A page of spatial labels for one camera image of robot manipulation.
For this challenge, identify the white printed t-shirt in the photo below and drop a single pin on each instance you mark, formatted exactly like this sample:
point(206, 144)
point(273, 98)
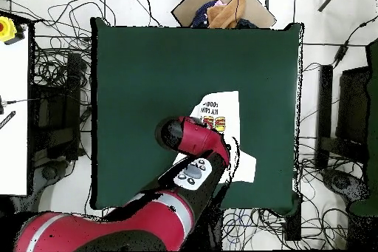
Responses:
point(230, 107)

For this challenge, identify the cardboard box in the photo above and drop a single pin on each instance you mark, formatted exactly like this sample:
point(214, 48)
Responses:
point(189, 6)

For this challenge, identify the dark blue garment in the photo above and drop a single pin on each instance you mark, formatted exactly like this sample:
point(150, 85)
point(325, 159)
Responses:
point(246, 23)

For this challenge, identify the yellow emergency stop button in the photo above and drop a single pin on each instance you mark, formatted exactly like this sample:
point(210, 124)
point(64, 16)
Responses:
point(7, 30)

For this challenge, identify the orange towel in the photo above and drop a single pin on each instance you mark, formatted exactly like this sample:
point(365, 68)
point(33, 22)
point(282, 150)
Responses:
point(227, 12)

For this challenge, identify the black ribbed strip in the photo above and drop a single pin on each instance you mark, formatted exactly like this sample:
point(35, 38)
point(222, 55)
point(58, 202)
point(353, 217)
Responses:
point(7, 119)

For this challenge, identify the black box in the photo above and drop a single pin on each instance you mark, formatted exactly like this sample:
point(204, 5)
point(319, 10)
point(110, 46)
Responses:
point(293, 228)

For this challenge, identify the white table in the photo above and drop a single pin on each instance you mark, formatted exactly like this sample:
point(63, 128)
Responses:
point(13, 151)

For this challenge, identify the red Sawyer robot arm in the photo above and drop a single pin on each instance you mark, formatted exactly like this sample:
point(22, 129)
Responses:
point(198, 139)

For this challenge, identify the dark green table cloth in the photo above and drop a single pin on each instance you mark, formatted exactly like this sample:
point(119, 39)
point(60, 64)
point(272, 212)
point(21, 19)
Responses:
point(133, 86)

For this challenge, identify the blue dotted garment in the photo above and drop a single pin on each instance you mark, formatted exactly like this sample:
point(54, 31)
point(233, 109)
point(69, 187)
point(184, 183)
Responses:
point(202, 15)

